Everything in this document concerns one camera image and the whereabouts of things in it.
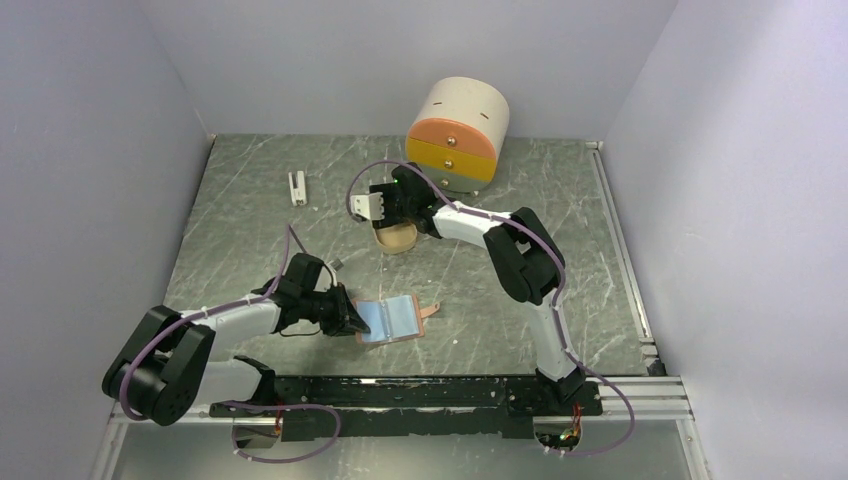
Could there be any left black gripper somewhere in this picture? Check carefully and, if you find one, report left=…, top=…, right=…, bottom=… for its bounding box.
left=300, top=281, right=370, bottom=336

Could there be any pink card holder wallet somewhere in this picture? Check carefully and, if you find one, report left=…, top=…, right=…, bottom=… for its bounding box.
left=354, top=295, right=441, bottom=345

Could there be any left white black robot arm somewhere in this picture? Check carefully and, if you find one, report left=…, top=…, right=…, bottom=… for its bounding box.
left=101, top=253, right=370, bottom=426

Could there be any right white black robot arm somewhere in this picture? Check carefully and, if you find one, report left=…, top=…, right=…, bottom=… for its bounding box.
left=369, top=163, right=586, bottom=414

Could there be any beige oval tray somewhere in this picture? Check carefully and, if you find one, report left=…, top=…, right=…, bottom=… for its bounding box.
left=373, top=222, right=418, bottom=255

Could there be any round three-drawer organizer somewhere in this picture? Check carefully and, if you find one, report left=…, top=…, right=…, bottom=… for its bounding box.
left=405, top=76, right=510, bottom=193

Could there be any small white clip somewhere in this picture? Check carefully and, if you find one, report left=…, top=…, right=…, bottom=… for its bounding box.
left=288, top=170, right=308, bottom=207

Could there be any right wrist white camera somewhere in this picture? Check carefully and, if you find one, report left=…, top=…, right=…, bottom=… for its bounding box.
left=349, top=192, right=385, bottom=222

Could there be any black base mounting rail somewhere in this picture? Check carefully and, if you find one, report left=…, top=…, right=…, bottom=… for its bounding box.
left=210, top=374, right=604, bottom=442

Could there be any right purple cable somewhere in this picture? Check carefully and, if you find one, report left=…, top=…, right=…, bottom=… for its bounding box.
left=346, top=158, right=636, bottom=458

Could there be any aluminium frame rail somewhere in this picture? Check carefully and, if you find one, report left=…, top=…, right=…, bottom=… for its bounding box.
left=109, top=146, right=709, bottom=479

